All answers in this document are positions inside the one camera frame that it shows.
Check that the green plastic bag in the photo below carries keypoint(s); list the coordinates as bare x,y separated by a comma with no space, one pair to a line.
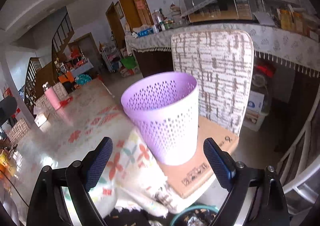
129,62

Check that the red plastic wrapper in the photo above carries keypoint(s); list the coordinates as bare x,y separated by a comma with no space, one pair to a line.
66,101

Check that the cardboard box under basket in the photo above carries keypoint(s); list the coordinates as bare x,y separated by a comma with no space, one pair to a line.
185,179

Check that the pink water bottle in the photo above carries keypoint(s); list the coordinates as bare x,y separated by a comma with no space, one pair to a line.
51,96

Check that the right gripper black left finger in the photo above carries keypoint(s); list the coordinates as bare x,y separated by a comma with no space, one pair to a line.
47,204

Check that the wooden staircase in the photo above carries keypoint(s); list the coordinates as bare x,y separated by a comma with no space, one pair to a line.
41,70

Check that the purple perforated waste basket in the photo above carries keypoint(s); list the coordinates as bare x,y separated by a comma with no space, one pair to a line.
165,109

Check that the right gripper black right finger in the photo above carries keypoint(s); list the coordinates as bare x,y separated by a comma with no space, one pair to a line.
268,205

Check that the sideboard with lace cloth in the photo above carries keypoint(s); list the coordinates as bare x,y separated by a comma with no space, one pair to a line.
285,47

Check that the white tissue pack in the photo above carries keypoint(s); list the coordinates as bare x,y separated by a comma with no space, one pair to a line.
42,114

